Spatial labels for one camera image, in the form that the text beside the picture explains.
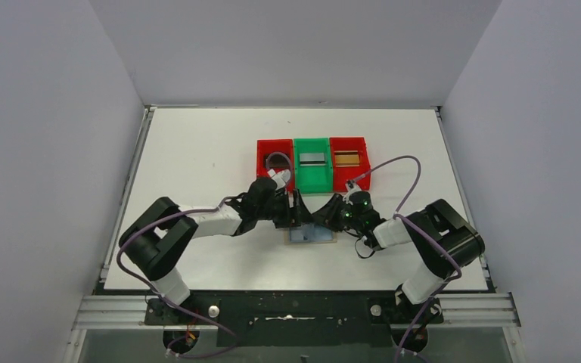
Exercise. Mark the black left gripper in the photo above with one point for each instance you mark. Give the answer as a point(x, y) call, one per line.
point(290, 211)

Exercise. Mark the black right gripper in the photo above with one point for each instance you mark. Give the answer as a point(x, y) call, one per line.
point(327, 216)

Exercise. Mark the beige card holder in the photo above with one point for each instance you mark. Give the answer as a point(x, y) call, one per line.
point(309, 234)

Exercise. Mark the silver credit card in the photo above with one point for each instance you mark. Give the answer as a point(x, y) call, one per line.
point(312, 159)

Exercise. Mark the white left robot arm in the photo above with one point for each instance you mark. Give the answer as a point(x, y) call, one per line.
point(156, 241)

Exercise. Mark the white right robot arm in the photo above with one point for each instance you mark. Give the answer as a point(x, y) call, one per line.
point(444, 240)

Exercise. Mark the black credit card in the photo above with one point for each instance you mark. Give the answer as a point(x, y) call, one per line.
point(277, 161)

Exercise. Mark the gold credit card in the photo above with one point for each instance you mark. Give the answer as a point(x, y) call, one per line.
point(346, 158)

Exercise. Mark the green middle bin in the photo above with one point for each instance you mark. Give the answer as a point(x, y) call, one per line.
point(313, 179)

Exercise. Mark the right red bin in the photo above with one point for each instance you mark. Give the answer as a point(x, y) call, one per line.
point(342, 175)

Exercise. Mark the red bin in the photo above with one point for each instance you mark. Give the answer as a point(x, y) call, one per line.
point(266, 147)
point(342, 175)

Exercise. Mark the left red bin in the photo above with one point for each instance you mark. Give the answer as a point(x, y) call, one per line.
point(266, 147)

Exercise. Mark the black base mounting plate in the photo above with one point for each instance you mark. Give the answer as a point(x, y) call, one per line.
point(373, 317)

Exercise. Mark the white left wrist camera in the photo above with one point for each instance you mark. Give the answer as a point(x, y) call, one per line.
point(281, 178)

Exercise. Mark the aluminium rail frame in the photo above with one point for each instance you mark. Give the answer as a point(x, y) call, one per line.
point(458, 310)

